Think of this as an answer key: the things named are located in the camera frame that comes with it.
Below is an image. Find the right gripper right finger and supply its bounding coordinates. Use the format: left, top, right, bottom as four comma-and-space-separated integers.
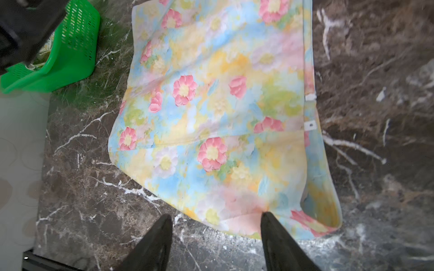
261, 212, 321, 271

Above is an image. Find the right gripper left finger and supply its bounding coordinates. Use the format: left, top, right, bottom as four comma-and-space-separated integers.
114, 214, 173, 271

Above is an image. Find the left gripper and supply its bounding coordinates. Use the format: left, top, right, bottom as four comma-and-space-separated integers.
1, 0, 68, 75

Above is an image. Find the pastel floral skirt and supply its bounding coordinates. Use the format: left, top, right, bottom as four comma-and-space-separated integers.
108, 1, 342, 239

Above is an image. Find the lemon print folded skirt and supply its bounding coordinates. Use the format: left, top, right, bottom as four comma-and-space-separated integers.
27, 33, 55, 71

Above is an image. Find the green plastic basket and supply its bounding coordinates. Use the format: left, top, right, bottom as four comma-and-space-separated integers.
1, 1, 101, 94

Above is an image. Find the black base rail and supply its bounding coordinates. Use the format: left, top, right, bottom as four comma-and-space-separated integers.
21, 250, 80, 271

